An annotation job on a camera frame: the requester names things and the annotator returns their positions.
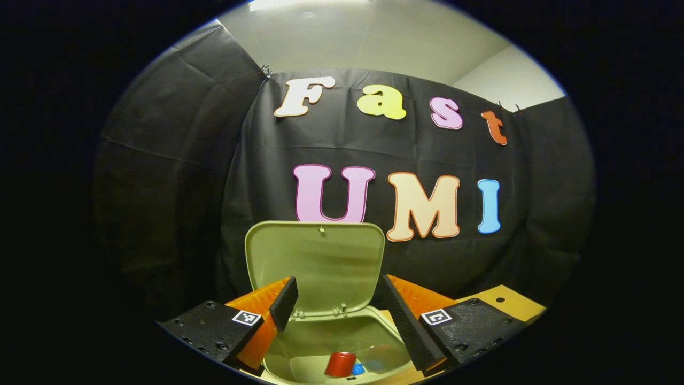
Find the black backdrop cloth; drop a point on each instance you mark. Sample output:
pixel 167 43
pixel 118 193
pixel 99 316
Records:
pixel 342 144

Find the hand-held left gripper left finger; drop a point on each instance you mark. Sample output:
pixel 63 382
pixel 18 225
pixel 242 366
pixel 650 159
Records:
pixel 284 305

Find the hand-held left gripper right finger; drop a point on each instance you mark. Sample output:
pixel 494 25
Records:
pixel 406 321

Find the green desktop garbage bin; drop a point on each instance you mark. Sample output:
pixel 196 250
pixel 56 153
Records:
pixel 320 267

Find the red pop can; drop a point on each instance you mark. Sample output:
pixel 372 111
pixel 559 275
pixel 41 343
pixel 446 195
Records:
pixel 340 364

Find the blue paper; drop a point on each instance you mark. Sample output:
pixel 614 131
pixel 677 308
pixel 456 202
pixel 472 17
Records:
pixel 358 369

